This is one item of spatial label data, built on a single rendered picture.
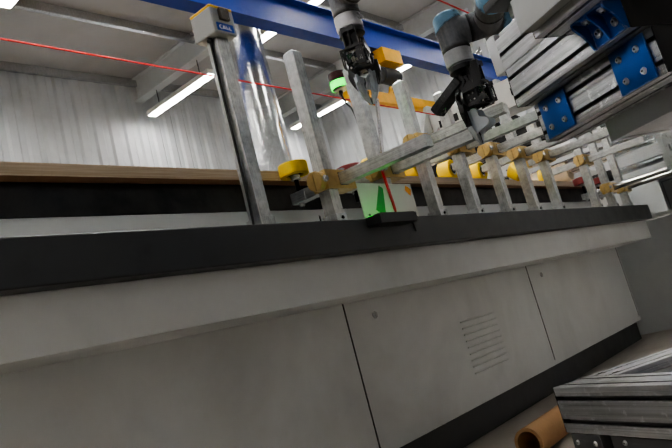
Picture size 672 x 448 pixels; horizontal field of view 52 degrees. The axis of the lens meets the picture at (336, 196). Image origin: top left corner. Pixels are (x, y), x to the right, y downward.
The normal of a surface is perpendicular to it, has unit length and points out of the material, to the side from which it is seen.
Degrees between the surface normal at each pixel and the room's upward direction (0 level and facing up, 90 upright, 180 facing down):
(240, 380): 90
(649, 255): 90
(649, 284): 90
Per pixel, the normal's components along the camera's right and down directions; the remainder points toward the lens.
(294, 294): 0.74, -0.32
